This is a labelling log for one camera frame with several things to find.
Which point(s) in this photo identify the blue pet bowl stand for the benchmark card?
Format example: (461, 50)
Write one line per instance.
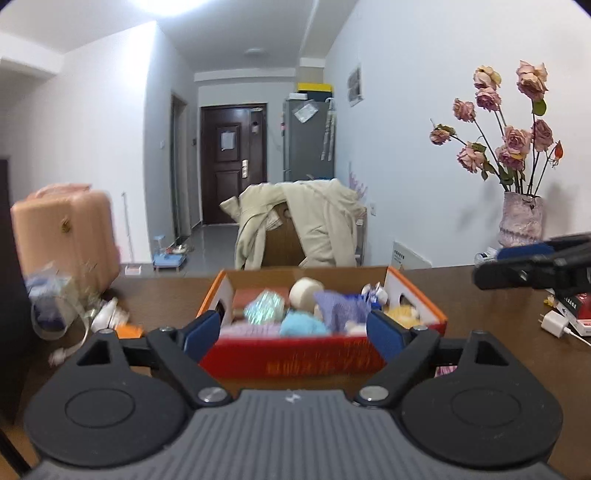
(168, 261)

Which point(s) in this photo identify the yellow knitted plush toy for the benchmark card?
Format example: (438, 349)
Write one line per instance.
(401, 313)

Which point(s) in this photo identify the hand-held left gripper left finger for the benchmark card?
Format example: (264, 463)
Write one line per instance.
(203, 332)

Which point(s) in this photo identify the dark brown door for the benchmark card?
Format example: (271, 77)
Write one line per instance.
(231, 184)

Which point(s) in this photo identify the pink satin cloth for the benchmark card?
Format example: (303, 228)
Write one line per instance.
(447, 370)

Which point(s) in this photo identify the clear plastic bag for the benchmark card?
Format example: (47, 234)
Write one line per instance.
(51, 314)

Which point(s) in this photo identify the grey fridge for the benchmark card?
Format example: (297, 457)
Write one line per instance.
(304, 147)

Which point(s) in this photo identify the clear plastic packet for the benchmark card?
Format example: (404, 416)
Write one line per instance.
(305, 113)

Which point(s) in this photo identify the small white container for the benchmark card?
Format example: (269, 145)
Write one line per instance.
(485, 254)

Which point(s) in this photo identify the yellow box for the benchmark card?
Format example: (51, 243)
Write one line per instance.
(314, 86)

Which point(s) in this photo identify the white board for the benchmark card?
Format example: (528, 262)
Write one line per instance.
(408, 258)

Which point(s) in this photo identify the round ceiling lamp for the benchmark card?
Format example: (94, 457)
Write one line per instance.
(256, 52)

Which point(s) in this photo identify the white plastic object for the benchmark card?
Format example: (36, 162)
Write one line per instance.
(108, 316)

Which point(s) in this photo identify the grey wall panel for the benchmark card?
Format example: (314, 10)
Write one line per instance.
(354, 85)

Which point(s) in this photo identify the cream round ball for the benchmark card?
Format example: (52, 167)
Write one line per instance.
(304, 290)

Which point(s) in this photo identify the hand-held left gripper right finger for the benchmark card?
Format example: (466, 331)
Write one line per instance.
(385, 337)

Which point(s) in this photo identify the lavender towel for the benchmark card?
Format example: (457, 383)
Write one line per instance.
(249, 330)

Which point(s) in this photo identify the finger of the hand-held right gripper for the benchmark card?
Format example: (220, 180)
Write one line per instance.
(521, 251)
(517, 274)

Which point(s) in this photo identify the beige coat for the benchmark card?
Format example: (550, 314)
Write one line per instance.
(323, 221)

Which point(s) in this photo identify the white plush toy blue outfit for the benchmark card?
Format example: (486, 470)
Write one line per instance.
(374, 295)

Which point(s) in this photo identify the red and white box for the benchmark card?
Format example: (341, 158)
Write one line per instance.
(579, 311)

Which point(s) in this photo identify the orange object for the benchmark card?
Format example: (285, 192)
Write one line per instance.
(131, 331)

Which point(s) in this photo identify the dried pink roses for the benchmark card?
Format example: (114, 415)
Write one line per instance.
(512, 143)

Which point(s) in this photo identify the purple knitted cloth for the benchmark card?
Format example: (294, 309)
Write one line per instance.
(341, 309)

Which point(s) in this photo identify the brown chair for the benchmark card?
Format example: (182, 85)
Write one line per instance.
(281, 244)

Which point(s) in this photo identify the red cardboard box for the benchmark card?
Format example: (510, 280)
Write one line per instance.
(295, 360)

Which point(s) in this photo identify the white charger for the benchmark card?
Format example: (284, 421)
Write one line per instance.
(556, 323)

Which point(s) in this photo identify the light blue fluffy cloth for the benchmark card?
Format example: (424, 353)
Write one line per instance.
(300, 323)

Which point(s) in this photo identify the pink textured vase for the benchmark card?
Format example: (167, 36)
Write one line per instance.
(519, 221)

